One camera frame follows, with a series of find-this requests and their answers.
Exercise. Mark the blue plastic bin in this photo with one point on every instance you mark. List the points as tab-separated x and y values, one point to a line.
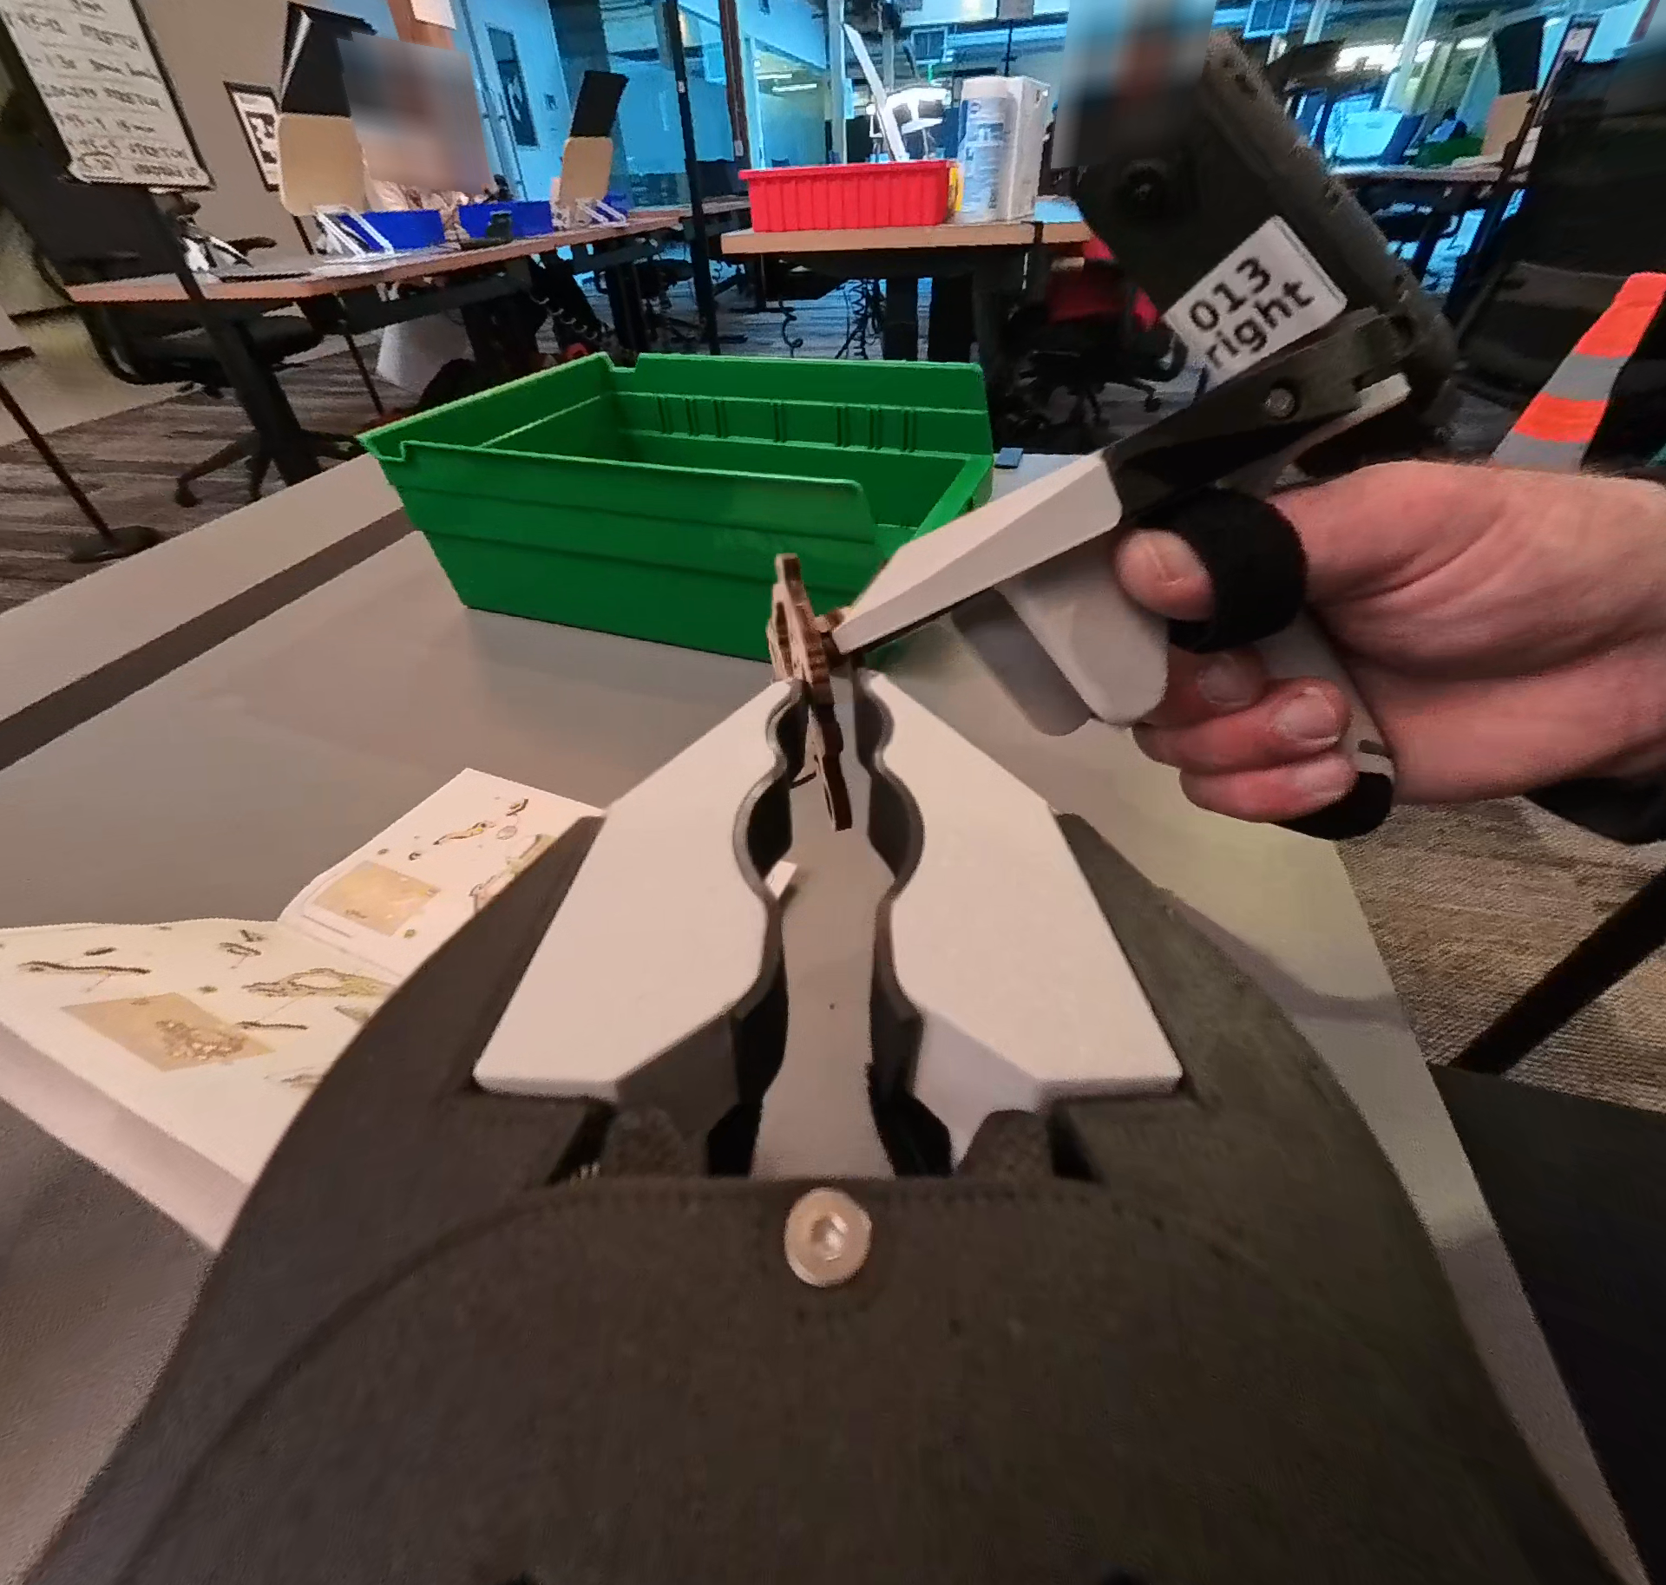
507	218
396	229

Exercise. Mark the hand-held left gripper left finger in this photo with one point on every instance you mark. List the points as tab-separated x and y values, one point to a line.
624	935

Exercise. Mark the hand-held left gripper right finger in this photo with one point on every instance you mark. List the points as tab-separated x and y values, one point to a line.
1028	948

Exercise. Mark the black office chair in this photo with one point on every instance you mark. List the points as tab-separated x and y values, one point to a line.
156	298

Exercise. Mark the person's right hand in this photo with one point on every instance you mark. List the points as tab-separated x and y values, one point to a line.
1431	623

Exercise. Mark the wooden desk with red bin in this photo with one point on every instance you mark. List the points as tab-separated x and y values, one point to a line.
911	238

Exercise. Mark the whiteboard on stand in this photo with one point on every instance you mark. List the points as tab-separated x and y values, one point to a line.
96	49

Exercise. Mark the wooden model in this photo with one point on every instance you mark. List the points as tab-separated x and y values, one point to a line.
808	688

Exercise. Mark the green plastic bin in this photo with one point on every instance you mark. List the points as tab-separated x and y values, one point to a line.
676	493

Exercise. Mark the wooden desk with bins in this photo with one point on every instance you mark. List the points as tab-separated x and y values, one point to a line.
377	264

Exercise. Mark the red plastic bin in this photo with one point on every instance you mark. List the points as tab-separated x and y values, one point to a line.
846	196

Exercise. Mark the instruction sheet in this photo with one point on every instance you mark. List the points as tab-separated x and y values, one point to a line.
247	961

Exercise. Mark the white wipes canister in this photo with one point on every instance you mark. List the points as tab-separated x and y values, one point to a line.
985	147

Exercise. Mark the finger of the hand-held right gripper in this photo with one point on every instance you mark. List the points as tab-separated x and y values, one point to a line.
968	558

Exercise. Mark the orange safety vest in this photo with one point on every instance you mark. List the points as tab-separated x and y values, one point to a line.
1587	376

